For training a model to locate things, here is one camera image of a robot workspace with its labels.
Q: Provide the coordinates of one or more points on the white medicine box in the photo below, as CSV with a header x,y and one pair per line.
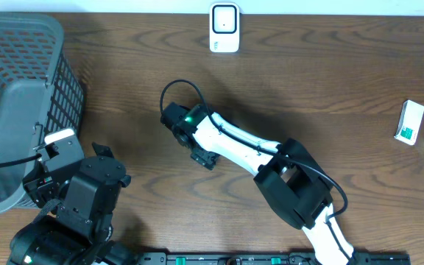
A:
x,y
408,127

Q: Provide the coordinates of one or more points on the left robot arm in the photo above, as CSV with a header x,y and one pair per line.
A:
x,y
76,196

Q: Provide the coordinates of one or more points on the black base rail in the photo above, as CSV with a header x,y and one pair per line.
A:
x,y
293,258

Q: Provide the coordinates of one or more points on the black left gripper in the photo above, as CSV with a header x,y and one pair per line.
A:
x,y
38,187

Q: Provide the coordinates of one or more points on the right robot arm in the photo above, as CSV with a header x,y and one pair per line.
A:
x,y
290,180

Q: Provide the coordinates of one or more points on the grey plastic mesh basket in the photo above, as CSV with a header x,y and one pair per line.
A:
x,y
39,94

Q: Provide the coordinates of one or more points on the white barcode scanner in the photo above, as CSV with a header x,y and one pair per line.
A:
x,y
224,27

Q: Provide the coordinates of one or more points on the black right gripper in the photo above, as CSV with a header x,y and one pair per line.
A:
x,y
205,159

